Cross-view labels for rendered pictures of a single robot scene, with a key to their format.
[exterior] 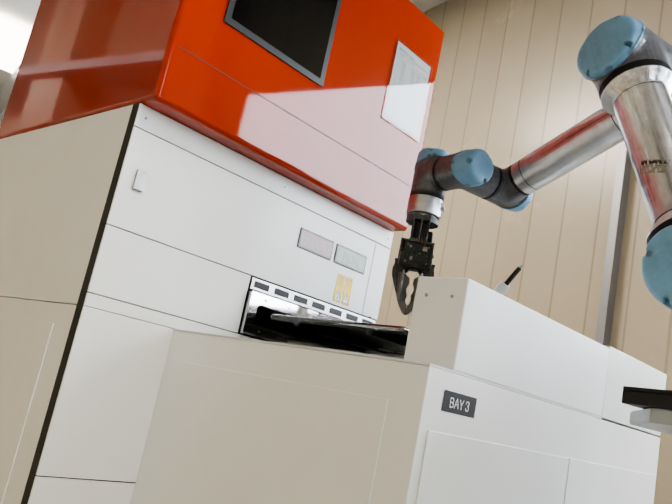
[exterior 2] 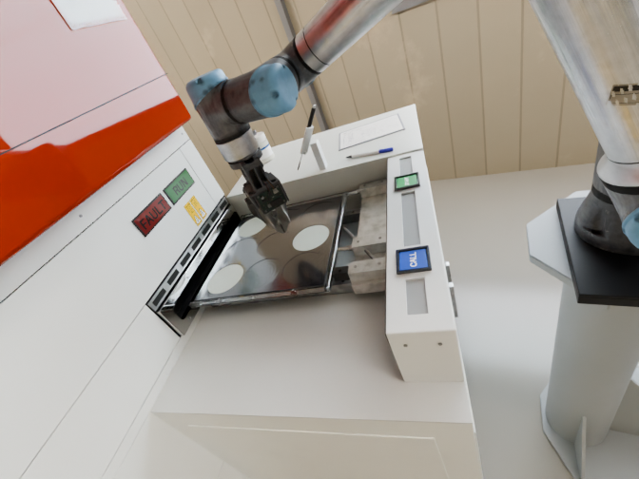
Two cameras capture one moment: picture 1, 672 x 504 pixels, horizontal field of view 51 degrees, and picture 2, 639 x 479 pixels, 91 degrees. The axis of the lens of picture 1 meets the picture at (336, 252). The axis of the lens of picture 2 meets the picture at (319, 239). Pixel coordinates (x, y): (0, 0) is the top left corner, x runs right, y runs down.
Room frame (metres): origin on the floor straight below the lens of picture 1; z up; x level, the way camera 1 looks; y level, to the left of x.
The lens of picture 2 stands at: (0.85, -0.02, 1.35)
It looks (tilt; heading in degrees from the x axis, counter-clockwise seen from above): 35 degrees down; 341
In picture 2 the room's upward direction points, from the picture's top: 25 degrees counter-clockwise
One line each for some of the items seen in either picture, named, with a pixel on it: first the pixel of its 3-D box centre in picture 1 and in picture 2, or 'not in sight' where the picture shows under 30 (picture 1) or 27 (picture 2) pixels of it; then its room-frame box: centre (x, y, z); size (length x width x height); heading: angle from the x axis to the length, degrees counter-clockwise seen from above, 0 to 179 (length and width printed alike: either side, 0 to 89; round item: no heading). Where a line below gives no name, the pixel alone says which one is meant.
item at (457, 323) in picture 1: (520, 354); (416, 240); (1.27, -0.36, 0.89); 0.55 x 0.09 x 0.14; 136
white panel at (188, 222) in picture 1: (267, 261); (141, 276); (1.59, 0.15, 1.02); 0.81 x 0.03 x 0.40; 136
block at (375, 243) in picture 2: not in sight; (370, 243); (1.34, -0.29, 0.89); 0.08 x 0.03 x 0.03; 46
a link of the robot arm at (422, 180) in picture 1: (431, 175); (219, 106); (1.49, -0.17, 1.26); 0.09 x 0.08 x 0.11; 32
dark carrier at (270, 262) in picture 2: (385, 340); (274, 244); (1.57, -0.15, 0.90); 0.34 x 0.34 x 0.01; 46
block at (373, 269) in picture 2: not in sight; (368, 269); (1.28, -0.24, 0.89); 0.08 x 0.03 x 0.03; 46
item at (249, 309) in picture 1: (313, 332); (209, 259); (1.71, 0.01, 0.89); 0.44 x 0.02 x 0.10; 136
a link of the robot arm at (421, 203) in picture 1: (425, 209); (240, 144); (1.49, -0.17, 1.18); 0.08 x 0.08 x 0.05
